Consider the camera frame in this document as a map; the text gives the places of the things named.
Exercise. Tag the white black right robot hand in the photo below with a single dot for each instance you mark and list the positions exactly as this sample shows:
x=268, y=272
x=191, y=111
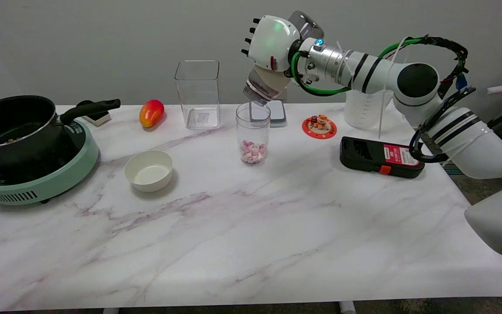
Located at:
x=273, y=41

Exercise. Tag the purple bottle with beige sleeve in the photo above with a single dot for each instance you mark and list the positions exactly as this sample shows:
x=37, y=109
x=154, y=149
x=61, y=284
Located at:
x=268, y=85

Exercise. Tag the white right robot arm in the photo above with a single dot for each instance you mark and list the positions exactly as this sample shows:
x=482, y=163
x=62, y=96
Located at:
x=464, y=135

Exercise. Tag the small grey white scale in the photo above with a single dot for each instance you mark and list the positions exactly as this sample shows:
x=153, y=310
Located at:
x=278, y=112

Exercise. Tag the clear round cup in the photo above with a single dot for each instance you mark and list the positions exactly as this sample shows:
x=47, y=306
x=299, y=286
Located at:
x=253, y=131

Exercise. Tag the clear square container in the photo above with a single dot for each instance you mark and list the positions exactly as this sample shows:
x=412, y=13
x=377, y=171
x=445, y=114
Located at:
x=198, y=96

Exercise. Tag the red coaster with figurine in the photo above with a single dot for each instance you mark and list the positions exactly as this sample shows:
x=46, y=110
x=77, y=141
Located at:
x=319, y=126

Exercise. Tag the pink white marshmallows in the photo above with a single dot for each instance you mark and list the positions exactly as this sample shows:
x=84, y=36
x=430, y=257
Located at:
x=253, y=151

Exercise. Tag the clear plastic measuring jug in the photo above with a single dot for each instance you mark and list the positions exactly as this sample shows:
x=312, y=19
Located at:
x=362, y=111

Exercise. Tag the red yellow mango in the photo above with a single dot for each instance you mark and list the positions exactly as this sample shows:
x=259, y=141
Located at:
x=150, y=112

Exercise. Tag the black case with red label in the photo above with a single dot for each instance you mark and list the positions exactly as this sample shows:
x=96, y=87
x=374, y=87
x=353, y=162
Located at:
x=373, y=155

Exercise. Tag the white bowl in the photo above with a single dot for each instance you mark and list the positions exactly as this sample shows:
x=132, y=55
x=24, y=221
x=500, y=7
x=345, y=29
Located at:
x=148, y=172

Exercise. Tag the small black white gadget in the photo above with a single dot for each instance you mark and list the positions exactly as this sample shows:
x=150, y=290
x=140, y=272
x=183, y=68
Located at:
x=97, y=117

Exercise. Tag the floor vent grille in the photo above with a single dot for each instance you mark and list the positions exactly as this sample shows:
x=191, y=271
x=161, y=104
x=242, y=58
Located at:
x=451, y=169

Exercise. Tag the green induction cooker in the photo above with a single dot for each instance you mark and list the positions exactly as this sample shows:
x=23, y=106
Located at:
x=59, y=174

